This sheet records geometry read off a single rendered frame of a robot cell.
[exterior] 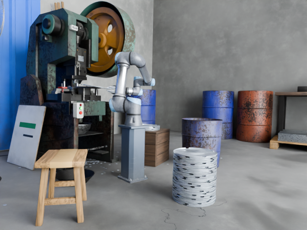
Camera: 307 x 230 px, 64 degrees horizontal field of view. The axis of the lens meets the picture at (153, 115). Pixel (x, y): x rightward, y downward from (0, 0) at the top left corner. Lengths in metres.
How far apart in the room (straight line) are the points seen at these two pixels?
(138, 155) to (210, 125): 0.80
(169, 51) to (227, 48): 1.32
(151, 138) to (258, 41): 3.38
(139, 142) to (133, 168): 0.21
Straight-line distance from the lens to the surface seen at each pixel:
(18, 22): 3.71
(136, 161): 2.01
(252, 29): 5.29
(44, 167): 1.38
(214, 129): 2.45
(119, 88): 2.08
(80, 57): 2.60
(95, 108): 2.50
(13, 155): 2.84
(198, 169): 1.56
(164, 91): 5.75
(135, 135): 1.96
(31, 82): 2.74
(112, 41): 2.84
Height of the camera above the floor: 0.65
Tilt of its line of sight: 3 degrees down
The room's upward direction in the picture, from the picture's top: 1 degrees clockwise
